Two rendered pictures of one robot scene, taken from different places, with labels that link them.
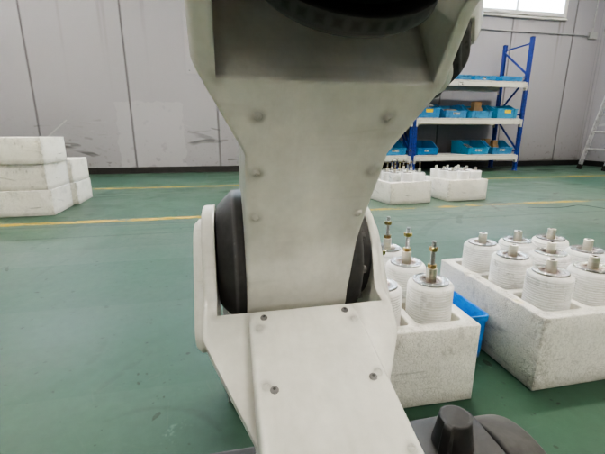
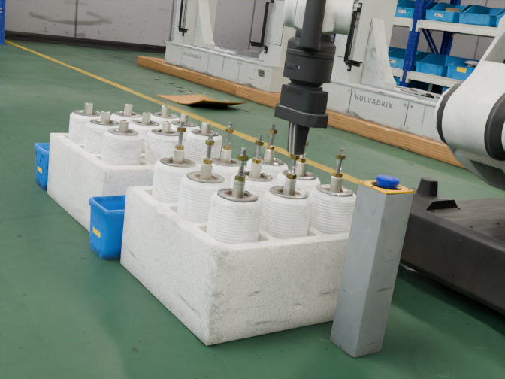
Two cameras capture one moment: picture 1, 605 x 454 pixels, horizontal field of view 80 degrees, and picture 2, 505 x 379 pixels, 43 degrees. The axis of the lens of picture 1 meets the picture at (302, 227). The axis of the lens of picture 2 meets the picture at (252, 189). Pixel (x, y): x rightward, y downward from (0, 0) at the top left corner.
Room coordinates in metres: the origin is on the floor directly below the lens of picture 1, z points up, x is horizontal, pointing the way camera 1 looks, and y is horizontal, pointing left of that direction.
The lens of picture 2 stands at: (1.38, 1.02, 0.56)
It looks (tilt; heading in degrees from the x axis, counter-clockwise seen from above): 15 degrees down; 245
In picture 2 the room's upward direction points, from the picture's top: 8 degrees clockwise
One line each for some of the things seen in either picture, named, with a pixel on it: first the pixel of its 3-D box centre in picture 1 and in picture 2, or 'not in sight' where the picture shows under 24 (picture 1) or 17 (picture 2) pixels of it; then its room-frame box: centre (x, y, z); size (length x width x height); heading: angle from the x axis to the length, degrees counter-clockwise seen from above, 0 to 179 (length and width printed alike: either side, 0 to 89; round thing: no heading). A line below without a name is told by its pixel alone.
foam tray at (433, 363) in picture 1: (357, 325); (244, 249); (0.83, -0.14, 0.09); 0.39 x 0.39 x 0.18; 11
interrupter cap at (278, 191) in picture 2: not in sight; (288, 193); (0.81, -0.02, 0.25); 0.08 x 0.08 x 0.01
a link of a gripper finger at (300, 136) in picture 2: not in sight; (301, 138); (0.80, -0.01, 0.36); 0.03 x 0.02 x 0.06; 13
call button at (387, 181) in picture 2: not in sight; (387, 183); (0.70, 0.13, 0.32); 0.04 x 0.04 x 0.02
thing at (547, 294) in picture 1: (544, 307); (201, 165); (0.79, -0.57, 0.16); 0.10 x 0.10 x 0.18
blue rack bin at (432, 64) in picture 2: not in sight; (443, 65); (-3.27, -4.48, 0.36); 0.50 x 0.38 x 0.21; 12
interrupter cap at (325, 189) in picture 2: not in sight; (334, 191); (0.69, -0.05, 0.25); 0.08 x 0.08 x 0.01
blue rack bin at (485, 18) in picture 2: not in sight; (489, 16); (-3.33, -4.05, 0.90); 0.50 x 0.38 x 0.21; 12
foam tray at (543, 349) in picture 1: (540, 307); (140, 180); (0.93, -0.66, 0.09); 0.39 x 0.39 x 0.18; 12
